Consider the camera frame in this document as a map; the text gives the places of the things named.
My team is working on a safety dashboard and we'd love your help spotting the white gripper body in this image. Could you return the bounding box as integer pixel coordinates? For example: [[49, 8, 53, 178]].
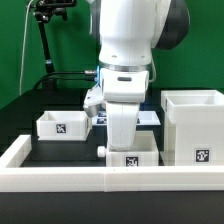
[[106, 102, 139, 151]]

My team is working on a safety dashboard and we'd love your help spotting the white front drawer tray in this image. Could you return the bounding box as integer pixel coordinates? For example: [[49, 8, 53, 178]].
[[97, 131, 159, 167]]

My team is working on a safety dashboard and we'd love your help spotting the white drawer tray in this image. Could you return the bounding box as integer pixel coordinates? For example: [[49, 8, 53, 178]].
[[97, 131, 159, 167], [36, 111, 92, 141]]

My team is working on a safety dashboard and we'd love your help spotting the white drawer cabinet box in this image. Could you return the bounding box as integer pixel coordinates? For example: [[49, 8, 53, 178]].
[[160, 90, 224, 166]]

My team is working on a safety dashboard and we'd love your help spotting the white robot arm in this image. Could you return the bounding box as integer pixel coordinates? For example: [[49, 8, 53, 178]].
[[84, 0, 190, 151]]

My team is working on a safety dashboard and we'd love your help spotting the white marker tag plate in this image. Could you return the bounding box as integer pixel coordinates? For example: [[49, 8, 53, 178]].
[[92, 111, 160, 126]]

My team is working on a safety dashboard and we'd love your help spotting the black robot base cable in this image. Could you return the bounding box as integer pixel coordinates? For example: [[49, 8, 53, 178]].
[[32, 69, 99, 91]]

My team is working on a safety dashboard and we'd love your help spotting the white U-shaped border frame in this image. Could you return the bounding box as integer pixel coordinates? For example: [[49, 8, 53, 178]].
[[0, 135, 224, 192]]

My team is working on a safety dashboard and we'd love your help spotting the black camera stand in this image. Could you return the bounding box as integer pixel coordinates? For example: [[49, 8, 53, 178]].
[[34, 0, 77, 90]]

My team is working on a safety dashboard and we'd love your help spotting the white hanging cable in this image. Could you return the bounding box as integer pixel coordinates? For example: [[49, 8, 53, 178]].
[[18, 0, 36, 96]]

